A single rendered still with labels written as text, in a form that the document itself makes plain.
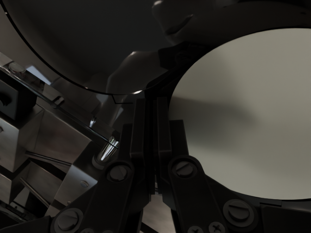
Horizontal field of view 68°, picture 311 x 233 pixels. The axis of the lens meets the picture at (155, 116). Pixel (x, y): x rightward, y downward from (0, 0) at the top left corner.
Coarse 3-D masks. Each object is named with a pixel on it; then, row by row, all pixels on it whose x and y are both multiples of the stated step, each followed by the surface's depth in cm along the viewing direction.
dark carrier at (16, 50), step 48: (0, 0) 12; (48, 0) 11; (96, 0) 10; (144, 0) 9; (192, 0) 9; (240, 0) 8; (288, 0) 8; (0, 48) 14; (48, 48) 13; (96, 48) 12; (144, 48) 11; (192, 48) 10; (96, 96) 13; (144, 96) 12
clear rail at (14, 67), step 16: (0, 64) 14; (16, 64) 14; (16, 80) 15; (32, 80) 14; (48, 96) 14; (64, 96) 15; (64, 112) 15; (80, 112) 15; (96, 128) 15; (112, 128) 15; (112, 144) 15
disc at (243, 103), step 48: (240, 48) 9; (288, 48) 8; (192, 96) 11; (240, 96) 10; (288, 96) 10; (192, 144) 13; (240, 144) 12; (288, 144) 11; (240, 192) 14; (288, 192) 13
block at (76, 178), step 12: (96, 144) 20; (84, 156) 18; (72, 168) 18; (84, 168) 18; (96, 168) 18; (72, 180) 19; (84, 180) 18; (96, 180) 18; (60, 192) 21; (72, 192) 21; (84, 192) 20
